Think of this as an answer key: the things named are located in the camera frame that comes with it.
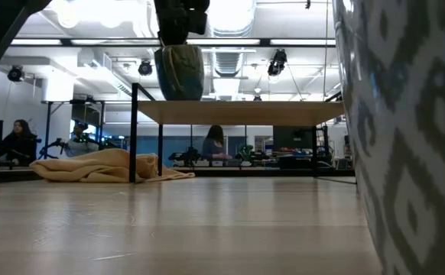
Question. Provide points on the black overhead frame beam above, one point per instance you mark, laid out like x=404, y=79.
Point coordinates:
x=130, y=42

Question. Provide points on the black ceiling spot lamp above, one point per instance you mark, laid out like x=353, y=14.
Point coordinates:
x=15, y=73
x=277, y=63
x=145, y=68

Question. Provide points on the wooden shelf with black frame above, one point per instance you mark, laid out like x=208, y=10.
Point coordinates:
x=238, y=112

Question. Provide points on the black background rig frame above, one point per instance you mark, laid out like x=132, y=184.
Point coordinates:
x=47, y=126

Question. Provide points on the black background robot arm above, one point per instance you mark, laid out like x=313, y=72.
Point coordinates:
x=186, y=156

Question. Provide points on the grey white patterned mug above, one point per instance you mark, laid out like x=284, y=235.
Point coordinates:
x=410, y=114

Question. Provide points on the yellow cloth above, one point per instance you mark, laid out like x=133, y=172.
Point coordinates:
x=92, y=166

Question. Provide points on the black background monitor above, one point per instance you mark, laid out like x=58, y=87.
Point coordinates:
x=293, y=139

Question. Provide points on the person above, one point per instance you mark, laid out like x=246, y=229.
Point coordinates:
x=79, y=145
x=18, y=147
x=215, y=147

